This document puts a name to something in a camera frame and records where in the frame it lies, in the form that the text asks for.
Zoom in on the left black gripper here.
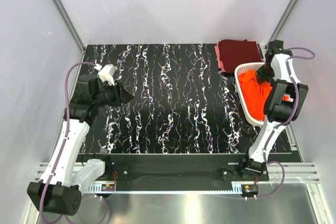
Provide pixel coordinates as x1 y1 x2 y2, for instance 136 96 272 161
93 80 134 108

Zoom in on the orange t shirt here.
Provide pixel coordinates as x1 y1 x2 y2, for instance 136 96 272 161
238 70 295 123

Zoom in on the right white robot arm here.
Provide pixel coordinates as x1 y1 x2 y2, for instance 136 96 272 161
235 40 309 180

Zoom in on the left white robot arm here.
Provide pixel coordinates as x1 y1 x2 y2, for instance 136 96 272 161
27 73 134 216

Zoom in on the white plastic laundry basket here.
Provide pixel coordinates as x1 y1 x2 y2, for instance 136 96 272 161
234 62 264 127

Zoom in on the folded maroon t shirt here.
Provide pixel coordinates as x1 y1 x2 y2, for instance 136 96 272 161
216 39 262 73

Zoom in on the folded pink t shirt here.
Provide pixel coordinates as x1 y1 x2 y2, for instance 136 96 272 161
214 45 224 72

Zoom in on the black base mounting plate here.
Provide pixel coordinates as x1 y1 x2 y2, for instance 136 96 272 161
77 153 269 182

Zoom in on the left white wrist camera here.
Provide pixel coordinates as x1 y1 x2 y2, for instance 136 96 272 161
94 64 116 86

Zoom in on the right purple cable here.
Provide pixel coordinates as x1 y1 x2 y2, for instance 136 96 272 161
256 47 316 200

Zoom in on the purple cable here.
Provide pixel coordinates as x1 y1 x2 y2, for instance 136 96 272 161
256 47 316 200
36 61 111 224

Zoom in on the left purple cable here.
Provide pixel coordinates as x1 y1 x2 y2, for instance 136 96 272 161
36 61 111 224

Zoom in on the white slotted cable duct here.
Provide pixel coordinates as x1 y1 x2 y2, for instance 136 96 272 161
83 183 243 195

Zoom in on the aluminium front rail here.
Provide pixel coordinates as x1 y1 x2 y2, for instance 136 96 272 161
35 162 320 184

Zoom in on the right aluminium frame post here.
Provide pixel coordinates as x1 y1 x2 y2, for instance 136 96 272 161
267 0 299 44

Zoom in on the aluminium frame post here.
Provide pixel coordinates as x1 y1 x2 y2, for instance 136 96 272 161
267 0 299 44
52 0 86 53

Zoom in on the left aluminium frame post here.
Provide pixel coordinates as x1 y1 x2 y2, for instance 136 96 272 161
52 0 86 53

